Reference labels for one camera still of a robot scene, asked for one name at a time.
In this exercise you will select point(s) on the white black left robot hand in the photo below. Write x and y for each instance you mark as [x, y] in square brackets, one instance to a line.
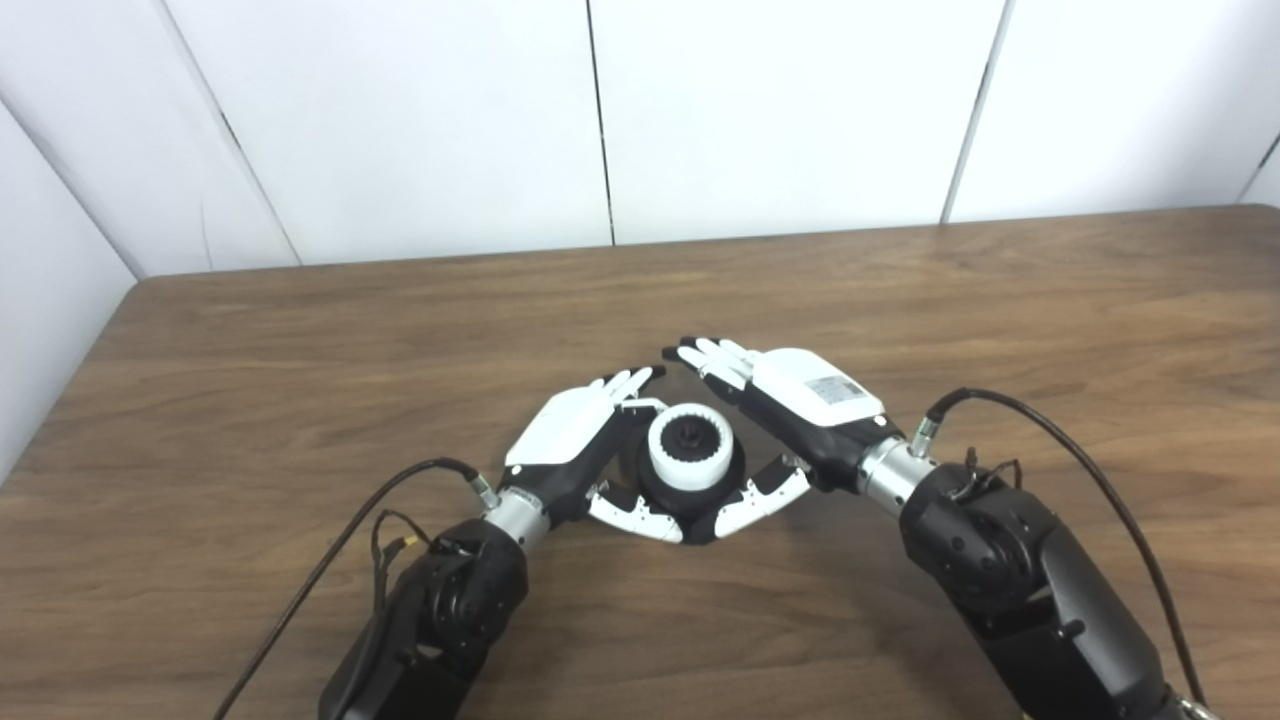
[565, 430]

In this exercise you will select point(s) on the round black plastic part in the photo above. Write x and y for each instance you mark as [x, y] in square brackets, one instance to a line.
[690, 505]

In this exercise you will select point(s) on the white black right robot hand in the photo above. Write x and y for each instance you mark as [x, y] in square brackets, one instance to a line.
[815, 395]

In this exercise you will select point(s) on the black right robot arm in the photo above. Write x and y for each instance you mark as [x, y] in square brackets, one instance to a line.
[1020, 590]

